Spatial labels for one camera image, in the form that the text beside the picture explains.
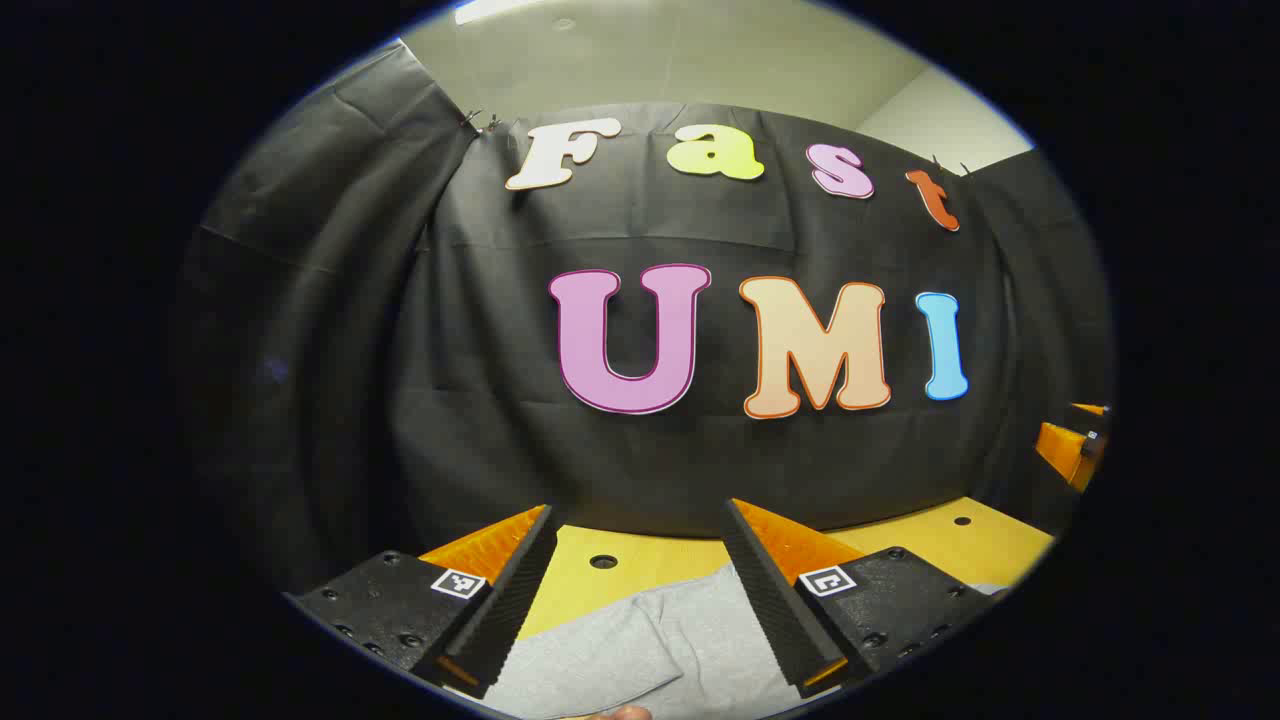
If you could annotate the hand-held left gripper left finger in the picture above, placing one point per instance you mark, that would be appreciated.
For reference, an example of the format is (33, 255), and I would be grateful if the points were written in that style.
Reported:
(510, 600)

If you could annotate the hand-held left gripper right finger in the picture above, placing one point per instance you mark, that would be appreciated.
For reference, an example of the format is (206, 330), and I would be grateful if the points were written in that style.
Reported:
(775, 600)

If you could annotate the black backdrop cloth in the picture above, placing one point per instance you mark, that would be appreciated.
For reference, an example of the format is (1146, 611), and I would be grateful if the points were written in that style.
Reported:
(480, 400)

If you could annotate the grey zip-neck sweatshirt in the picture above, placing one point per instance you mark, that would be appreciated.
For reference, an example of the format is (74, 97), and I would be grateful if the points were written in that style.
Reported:
(650, 650)

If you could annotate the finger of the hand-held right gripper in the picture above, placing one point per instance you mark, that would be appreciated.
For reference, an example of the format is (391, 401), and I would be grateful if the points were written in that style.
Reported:
(1060, 452)
(1090, 409)

